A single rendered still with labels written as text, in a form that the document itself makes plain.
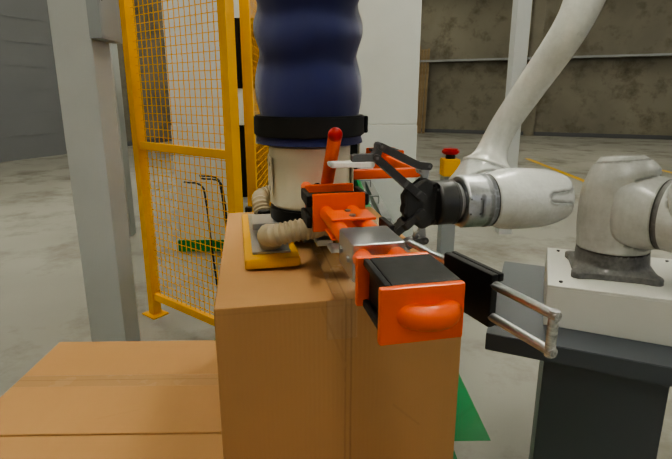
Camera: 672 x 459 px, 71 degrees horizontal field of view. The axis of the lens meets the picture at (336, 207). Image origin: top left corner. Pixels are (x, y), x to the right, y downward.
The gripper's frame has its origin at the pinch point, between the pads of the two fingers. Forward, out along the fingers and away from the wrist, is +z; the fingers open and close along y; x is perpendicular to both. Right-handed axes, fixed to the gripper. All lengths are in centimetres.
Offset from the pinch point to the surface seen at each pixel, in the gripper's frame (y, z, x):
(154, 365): 54, 39, 50
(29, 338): 108, 127, 184
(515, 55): -50, -220, 306
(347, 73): -21.3, -6.0, 18.3
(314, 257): 13.6, 1.1, 15.1
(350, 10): -32.5, -6.7, 19.3
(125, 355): 54, 48, 57
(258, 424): 34.2, 13.6, -4.5
